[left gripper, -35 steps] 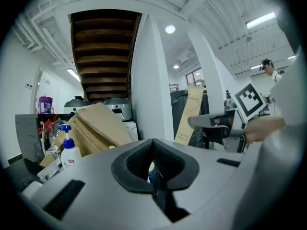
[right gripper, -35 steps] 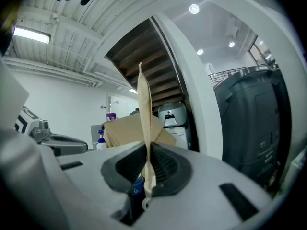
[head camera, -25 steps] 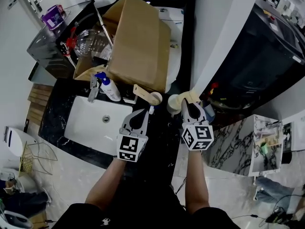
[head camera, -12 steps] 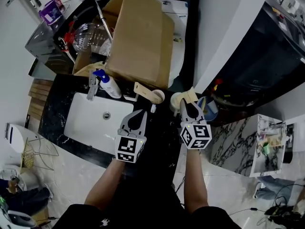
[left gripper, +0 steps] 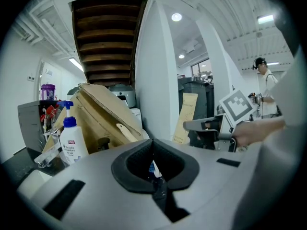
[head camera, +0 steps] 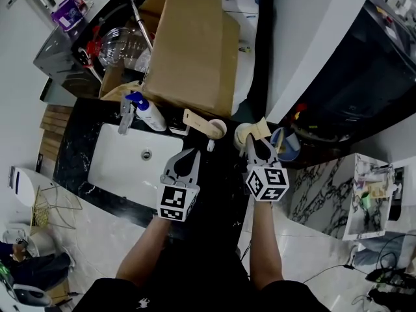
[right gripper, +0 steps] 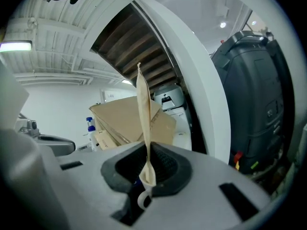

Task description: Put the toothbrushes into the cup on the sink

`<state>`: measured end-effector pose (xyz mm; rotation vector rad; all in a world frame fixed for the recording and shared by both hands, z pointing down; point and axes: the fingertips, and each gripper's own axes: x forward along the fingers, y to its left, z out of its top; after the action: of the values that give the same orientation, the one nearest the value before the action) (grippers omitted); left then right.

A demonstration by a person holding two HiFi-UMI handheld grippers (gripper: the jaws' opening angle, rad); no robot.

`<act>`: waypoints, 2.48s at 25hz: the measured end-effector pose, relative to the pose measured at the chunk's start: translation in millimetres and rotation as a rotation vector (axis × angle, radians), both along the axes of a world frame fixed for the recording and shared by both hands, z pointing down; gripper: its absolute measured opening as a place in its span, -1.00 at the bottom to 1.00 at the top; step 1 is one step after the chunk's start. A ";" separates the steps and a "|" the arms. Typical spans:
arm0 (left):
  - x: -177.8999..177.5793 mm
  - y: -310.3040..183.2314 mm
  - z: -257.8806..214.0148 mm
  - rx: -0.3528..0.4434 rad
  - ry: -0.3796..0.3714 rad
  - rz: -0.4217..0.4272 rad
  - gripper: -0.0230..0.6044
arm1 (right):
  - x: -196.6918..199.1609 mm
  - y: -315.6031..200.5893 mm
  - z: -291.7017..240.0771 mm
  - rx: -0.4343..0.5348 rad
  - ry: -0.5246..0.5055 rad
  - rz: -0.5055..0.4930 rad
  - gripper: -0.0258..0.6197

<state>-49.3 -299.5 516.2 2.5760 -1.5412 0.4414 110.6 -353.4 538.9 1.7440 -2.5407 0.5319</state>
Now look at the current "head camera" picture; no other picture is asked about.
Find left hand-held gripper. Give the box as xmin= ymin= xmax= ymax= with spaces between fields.
xmin=157 ymin=148 xmax=202 ymax=223

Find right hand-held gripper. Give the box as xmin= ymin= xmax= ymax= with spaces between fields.
xmin=242 ymin=133 xmax=290 ymax=203

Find blue and white mug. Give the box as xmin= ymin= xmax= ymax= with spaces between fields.
xmin=207 ymin=118 xmax=228 ymax=151

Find person's left forearm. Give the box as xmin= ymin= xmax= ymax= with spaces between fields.
xmin=116 ymin=216 xmax=173 ymax=287

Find person's right forearm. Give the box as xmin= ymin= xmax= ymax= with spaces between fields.
xmin=250 ymin=200 xmax=283 ymax=291

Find blue bowl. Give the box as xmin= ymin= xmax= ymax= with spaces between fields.
xmin=270 ymin=127 xmax=302 ymax=162

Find small white box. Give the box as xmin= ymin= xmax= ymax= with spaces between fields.
xmin=168 ymin=115 xmax=190 ymax=135

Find white sink basin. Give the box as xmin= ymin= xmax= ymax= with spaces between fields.
xmin=87 ymin=123 xmax=185 ymax=207

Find marble pattern box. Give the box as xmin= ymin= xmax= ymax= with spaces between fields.
xmin=289 ymin=153 xmax=396 ymax=241

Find white pump bottle blue cap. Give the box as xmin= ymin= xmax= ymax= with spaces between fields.
xmin=125 ymin=91 xmax=168 ymax=132

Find chrome faucet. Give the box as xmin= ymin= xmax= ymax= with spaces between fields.
xmin=117 ymin=96 xmax=136 ymax=136

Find person's black clothing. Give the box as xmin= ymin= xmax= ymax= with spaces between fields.
xmin=73 ymin=239 xmax=332 ymax=312

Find brown cardboard box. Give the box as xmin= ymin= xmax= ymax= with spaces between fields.
xmin=99 ymin=0 xmax=241 ymax=120

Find wooden steps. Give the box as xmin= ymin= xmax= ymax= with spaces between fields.
xmin=38 ymin=104 xmax=74 ymax=165

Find clear plastic jug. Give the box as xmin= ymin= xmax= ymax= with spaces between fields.
xmin=97 ymin=27 xmax=152 ymax=70

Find red spray trigger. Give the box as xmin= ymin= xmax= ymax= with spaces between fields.
xmin=86 ymin=26 xmax=103 ymax=68

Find white rounded bin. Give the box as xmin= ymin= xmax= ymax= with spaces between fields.
xmin=8 ymin=165 xmax=58 ymax=207

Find silver metal tube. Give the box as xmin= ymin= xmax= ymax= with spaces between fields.
xmin=128 ymin=0 xmax=153 ymax=48

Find dark grey drawer unit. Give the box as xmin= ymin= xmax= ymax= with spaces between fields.
xmin=33 ymin=0 xmax=131 ymax=99

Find black floor cable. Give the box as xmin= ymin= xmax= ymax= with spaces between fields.
xmin=302 ymin=263 xmax=368 ymax=285

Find gold wire basket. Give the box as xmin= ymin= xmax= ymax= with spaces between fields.
xmin=29 ymin=183 xmax=82 ymax=237

